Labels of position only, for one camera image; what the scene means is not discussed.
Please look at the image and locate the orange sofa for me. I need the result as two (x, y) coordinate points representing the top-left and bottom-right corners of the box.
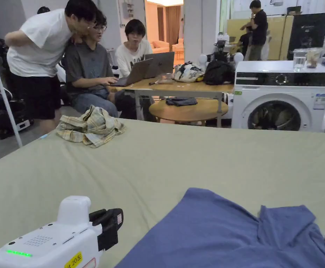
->
(150, 40), (170, 51)

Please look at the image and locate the robot with round white shoulders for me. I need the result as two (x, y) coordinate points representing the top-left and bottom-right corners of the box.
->
(198, 40), (244, 66)

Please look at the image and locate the round low wooden table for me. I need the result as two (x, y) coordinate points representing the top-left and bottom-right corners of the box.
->
(149, 96), (229, 127)

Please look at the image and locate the bed with pale green sheet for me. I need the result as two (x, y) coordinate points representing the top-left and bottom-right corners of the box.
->
(0, 118), (325, 268)

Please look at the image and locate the white and black robot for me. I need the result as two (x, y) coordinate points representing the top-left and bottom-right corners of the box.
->
(0, 28), (35, 140)

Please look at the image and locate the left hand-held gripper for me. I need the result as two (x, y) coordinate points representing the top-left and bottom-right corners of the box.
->
(0, 195), (124, 268)

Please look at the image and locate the wooden table with laptops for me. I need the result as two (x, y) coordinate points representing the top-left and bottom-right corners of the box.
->
(106, 51), (235, 128)

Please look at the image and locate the plaid beige shirt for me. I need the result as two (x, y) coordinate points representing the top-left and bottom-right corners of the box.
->
(56, 105), (126, 148)

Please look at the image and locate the white washing machine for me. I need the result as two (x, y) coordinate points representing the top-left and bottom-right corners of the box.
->
(231, 48), (325, 132)

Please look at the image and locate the blue shirt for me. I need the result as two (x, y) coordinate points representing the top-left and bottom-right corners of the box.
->
(115, 187), (325, 268)

